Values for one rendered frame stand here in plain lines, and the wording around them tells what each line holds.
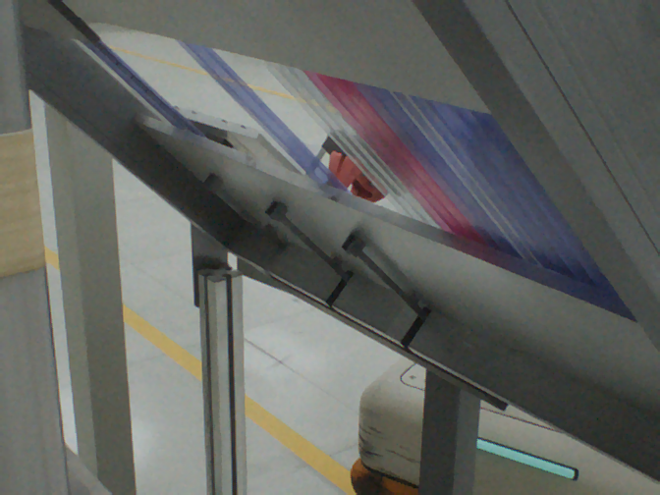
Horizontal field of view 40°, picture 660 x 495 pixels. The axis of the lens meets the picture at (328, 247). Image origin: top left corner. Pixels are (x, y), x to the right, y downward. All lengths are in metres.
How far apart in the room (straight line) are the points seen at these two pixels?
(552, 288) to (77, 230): 0.77
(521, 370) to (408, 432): 0.82
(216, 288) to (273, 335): 1.32
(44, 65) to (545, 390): 0.53
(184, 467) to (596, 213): 1.64
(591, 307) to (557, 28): 0.30
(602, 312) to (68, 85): 0.57
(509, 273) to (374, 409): 1.04
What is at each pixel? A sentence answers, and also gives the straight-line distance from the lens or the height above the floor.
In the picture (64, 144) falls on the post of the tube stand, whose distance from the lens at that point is 1.17.
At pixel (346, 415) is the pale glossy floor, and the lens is 2.04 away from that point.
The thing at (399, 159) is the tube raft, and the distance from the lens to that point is 0.53.
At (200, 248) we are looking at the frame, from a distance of 1.10.
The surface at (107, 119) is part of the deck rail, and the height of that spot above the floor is 0.85.
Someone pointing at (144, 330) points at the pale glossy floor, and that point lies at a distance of 2.45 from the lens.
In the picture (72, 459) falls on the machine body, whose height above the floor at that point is 0.62.
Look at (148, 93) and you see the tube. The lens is 0.85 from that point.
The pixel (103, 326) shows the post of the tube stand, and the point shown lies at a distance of 1.25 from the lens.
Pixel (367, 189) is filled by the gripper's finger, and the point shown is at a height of 0.76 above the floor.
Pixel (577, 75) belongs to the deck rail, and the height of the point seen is 1.01.
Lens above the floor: 1.05
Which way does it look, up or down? 21 degrees down
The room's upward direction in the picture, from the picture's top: 1 degrees clockwise
